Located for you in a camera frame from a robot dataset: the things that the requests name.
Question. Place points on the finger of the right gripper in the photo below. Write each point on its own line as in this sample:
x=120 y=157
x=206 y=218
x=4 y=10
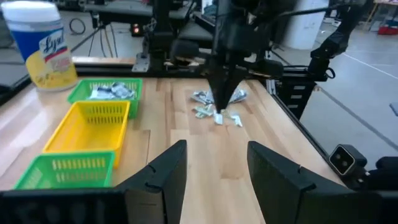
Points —
x=219 y=84
x=234 y=81

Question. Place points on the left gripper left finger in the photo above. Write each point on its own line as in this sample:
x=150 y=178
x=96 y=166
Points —
x=161 y=186

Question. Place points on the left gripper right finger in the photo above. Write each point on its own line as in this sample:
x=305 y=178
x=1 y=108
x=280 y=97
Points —
x=280 y=186

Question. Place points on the white narrow packet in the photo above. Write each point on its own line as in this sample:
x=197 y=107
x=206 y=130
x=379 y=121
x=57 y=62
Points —
x=218 y=119

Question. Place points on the grey side table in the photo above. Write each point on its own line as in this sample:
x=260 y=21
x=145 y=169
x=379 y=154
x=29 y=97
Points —
x=196 y=31

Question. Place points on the green plastic basket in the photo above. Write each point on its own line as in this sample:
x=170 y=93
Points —
x=138 y=99
x=68 y=180

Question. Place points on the yellow plastic basket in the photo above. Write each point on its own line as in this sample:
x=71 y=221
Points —
x=90 y=133

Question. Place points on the black tripod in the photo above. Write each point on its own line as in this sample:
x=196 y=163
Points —
x=94 y=20

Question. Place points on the red storage bin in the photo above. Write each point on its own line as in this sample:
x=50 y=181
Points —
x=388 y=30

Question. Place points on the Lysol wipes canister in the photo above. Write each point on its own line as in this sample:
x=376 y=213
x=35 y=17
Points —
x=40 y=53

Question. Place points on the black table-level camera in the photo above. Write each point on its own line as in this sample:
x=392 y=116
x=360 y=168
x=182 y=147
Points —
x=342 y=160

